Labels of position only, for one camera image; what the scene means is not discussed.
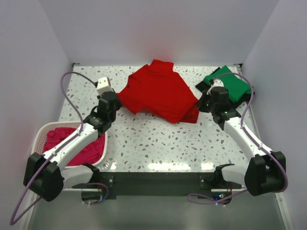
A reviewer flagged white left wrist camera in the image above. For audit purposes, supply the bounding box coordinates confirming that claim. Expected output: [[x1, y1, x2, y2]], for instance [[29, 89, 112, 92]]
[[96, 77, 114, 96]]

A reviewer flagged folded green t shirt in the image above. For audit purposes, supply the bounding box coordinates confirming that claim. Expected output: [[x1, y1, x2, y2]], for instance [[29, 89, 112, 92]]
[[202, 65, 255, 104]]

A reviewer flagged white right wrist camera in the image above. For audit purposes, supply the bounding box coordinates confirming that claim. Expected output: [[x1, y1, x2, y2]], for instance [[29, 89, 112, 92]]
[[206, 79, 224, 95]]

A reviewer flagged red t shirt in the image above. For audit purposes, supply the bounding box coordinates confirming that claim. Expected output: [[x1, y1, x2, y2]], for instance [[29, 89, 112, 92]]
[[118, 59, 199, 124]]

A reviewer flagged magenta t shirt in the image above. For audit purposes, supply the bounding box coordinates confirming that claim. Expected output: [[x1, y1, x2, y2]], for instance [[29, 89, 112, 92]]
[[42, 127, 106, 166]]

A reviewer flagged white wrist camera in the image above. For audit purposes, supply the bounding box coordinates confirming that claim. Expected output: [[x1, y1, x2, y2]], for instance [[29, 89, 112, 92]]
[[96, 77, 114, 96], [206, 79, 224, 95]]

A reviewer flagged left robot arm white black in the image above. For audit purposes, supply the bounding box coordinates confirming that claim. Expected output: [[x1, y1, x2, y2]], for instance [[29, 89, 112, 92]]
[[24, 90, 122, 202]]

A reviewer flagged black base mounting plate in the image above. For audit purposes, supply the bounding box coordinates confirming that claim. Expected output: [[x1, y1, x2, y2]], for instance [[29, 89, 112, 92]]
[[71, 171, 242, 206]]

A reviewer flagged white perforated laundry basket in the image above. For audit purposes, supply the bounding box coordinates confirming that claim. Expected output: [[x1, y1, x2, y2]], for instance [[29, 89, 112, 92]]
[[32, 122, 107, 170]]

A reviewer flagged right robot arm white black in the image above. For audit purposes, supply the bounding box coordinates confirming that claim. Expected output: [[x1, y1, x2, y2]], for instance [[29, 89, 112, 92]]
[[197, 86, 287, 196]]

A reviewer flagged folded black t shirt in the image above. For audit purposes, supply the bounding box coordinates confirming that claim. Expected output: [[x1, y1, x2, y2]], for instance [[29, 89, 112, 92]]
[[195, 67, 256, 111]]

